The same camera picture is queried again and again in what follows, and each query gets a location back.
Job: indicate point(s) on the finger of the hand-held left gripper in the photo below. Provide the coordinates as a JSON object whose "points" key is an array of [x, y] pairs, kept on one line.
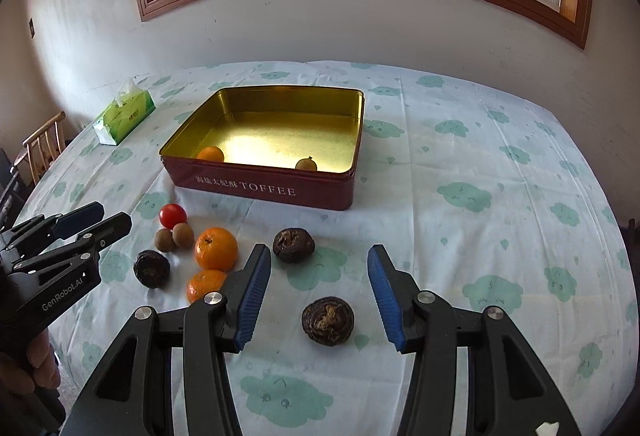
{"points": [[112, 226], [80, 218]]}

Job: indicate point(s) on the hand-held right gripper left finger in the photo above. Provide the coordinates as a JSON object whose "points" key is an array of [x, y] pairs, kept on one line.
{"points": [[252, 296]]}

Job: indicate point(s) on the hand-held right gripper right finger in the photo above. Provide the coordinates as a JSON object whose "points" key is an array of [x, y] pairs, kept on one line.
{"points": [[385, 296]]}

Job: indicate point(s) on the dark brown water chestnut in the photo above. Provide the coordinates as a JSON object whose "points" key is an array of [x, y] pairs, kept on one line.
{"points": [[294, 245], [327, 320], [151, 268]]}

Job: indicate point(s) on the mandarin orange with stem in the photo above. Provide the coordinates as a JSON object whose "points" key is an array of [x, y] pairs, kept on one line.
{"points": [[216, 250]]}

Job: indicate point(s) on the red and gold tin box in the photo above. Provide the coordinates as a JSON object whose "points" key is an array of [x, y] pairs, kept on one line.
{"points": [[250, 188]]}

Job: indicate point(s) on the person's left hand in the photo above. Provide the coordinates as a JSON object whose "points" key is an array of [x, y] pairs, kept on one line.
{"points": [[39, 361]]}

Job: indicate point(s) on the red cherry tomato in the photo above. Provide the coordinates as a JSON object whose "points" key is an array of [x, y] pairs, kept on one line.
{"points": [[172, 216]]}

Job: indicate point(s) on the dark furniture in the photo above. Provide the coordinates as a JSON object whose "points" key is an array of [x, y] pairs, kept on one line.
{"points": [[10, 186]]}

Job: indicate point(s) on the wooden chair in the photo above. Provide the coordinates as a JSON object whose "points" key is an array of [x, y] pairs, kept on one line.
{"points": [[42, 150]]}

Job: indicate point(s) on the cloud print tablecloth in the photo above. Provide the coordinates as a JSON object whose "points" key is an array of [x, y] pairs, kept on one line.
{"points": [[450, 216]]}

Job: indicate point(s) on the green tissue pack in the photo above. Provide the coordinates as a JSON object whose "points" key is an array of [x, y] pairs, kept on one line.
{"points": [[125, 118]]}

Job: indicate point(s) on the small mandarin orange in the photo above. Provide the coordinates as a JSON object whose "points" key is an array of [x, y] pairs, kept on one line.
{"points": [[210, 153]]}

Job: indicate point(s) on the brown longan with stem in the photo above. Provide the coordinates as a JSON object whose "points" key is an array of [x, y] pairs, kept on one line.
{"points": [[306, 164]]}

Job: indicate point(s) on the dark wall socket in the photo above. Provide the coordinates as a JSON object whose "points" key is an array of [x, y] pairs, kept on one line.
{"points": [[32, 28]]}

